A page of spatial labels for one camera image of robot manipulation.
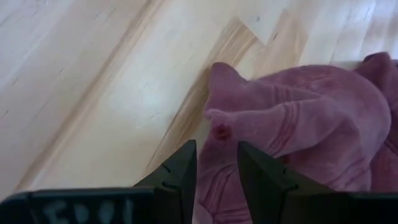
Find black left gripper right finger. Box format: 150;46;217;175
237;141;398;224

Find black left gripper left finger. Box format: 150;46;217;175
0;139;198;224

